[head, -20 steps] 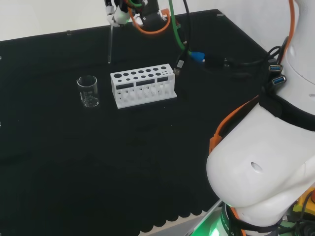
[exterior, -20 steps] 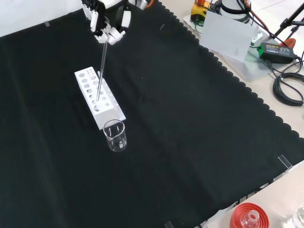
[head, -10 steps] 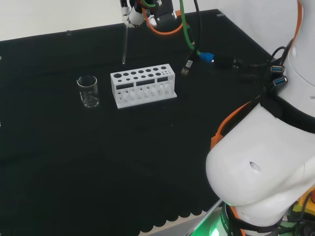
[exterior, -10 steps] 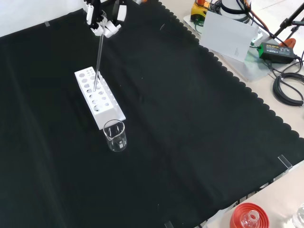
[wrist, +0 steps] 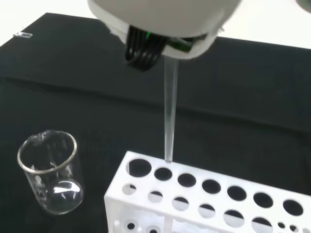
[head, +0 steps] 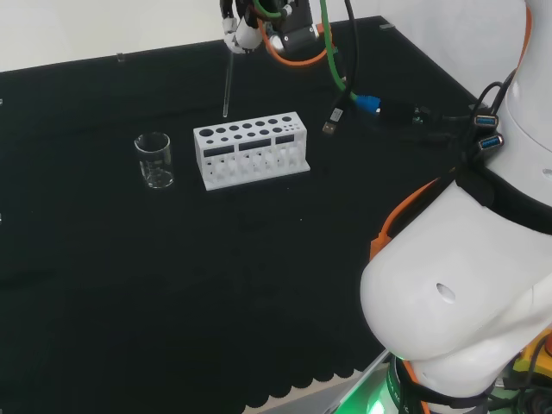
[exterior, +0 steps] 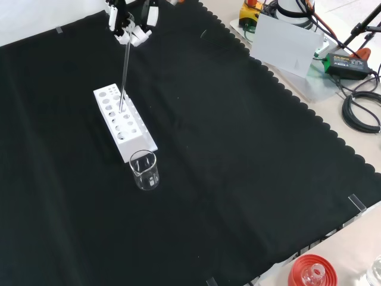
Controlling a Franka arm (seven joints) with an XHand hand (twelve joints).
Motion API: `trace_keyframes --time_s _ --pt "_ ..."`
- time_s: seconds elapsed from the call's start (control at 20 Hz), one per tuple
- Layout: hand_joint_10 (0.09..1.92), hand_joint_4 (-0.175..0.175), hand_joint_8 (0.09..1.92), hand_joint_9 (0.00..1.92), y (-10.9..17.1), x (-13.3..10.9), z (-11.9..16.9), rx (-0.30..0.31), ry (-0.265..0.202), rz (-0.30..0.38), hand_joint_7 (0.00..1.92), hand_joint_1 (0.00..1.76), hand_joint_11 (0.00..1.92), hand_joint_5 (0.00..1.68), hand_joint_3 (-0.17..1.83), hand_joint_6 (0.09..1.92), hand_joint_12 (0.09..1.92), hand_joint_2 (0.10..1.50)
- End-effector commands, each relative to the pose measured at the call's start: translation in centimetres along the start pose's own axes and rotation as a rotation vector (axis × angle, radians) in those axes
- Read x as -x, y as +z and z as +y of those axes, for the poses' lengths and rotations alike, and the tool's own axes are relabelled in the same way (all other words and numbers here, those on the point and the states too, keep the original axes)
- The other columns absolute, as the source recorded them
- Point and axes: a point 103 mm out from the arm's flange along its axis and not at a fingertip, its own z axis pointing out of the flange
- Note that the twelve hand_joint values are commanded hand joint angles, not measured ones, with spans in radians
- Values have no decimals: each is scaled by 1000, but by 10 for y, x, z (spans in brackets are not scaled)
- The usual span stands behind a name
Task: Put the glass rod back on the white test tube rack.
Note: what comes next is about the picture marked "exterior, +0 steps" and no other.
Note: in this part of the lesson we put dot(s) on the clear glass beaker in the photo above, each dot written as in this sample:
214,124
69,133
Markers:
146,175

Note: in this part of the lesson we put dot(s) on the yellow stop button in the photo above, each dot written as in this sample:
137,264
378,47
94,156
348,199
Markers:
248,15

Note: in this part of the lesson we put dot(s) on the small clear glass flask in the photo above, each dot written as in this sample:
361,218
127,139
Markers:
312,275

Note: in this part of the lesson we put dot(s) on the clear glass vessel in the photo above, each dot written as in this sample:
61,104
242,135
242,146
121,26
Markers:
375,272

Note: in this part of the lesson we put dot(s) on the black cloth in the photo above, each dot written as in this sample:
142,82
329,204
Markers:
223,149

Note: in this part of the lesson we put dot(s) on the black power adapter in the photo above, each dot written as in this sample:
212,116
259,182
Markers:
346,65

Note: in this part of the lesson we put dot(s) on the red ribbed funnel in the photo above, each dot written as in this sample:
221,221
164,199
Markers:
297,268

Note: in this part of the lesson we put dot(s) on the white test tube rack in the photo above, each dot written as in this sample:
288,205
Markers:
131,140

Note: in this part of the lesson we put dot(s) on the clear glass rod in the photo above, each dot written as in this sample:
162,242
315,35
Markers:
125,68

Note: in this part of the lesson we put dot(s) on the black tripod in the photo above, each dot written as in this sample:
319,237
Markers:
361,25

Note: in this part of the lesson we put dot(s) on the grey metal base plate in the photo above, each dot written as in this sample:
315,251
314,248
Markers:
321,86

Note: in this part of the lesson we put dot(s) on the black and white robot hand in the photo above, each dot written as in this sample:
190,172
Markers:
134,31

